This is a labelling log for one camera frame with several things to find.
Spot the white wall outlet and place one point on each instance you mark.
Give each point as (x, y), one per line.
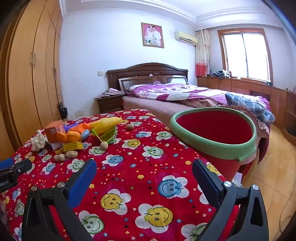
(79, 113)

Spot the orange cardboard box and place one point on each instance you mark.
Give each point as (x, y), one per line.
(52, 135)

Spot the white and red curtain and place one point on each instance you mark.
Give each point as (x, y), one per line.
(203, 53)

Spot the light blue tube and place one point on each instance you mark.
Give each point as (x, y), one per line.
(86, 134)

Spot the dark wooden headboard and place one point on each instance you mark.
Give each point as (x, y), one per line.
(148, 69)

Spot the wooden-framed window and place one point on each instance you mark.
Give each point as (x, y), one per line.
(245, 55)

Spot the red bucket with green rim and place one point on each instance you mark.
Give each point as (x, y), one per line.
(212, 132)

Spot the red smiley-flower blanket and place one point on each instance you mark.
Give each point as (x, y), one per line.
(138, 166)

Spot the wall air conditioner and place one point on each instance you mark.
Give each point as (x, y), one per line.
(186, 37)

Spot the pink clothes pile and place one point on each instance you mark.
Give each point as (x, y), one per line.
(113, 91)

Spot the dark grey clothes pile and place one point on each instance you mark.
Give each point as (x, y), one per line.
(222, 74)

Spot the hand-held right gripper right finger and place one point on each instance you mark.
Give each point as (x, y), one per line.
(208, 183)

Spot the purple and white quilt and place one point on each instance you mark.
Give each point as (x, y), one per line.
(185, 91)

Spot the white tissue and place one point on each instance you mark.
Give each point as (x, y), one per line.
(38, 141)

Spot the orange foam net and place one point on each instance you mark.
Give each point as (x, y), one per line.
(74, 135)

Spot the blue plaid pillow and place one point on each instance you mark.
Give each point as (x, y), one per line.
(249, 104)

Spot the yellow foam net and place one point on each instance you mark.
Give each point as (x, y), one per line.
(104, 124)

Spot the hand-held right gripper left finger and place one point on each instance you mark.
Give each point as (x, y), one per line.
(83, 180)

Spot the bed mattress with pink-brown cover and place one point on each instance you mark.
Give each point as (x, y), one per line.
(148, 106)

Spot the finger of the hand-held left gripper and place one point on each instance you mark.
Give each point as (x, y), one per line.
(20, 166)

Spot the green wrapper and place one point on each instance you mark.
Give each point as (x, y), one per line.
(109, 138)

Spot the purple plastic piece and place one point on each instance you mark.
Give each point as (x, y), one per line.
(69, 127)

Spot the small yellow box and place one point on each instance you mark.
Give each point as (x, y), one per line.
(72, 146)

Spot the light wooden wardrobe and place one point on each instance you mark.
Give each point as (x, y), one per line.
(27, 81)

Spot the light wooden cabinet row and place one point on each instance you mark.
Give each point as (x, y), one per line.
(240, 84)

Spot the framed wall photo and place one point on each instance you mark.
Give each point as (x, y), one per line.
(152, 34)

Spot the dark wooden nightstand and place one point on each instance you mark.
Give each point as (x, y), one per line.
(108, 105)

